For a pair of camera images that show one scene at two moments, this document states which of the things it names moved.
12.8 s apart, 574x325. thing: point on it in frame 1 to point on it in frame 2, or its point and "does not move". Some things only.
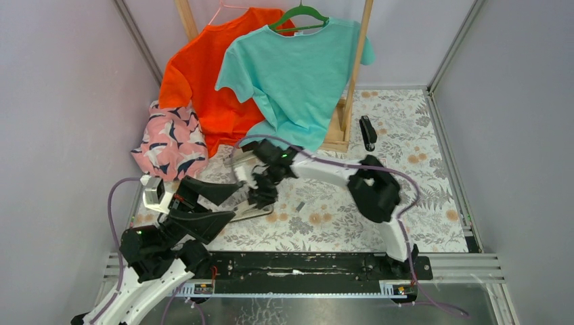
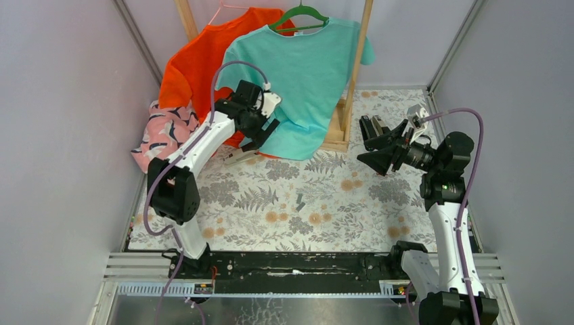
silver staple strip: x=300 y=206 does not move
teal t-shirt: x=302 y=80 does not move
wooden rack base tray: x=338 y=135 does not move
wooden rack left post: x=187 y=18 does not move
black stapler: x=369 y=132 does not move
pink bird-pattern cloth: x=173 y=145 does not move
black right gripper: x=262 y=196 to x=382 y=160
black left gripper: x=202 y=225 to x=260 y=117
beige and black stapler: x=245 y=210 to x=379 y=126
